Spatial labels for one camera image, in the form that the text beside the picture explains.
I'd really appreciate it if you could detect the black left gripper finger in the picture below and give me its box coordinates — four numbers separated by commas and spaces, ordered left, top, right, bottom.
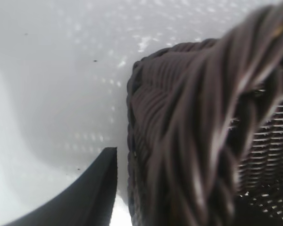
4, 147, 118, 226

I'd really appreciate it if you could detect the dark brown wicker basket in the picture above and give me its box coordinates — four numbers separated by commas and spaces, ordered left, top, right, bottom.
126, 2, 283, 226

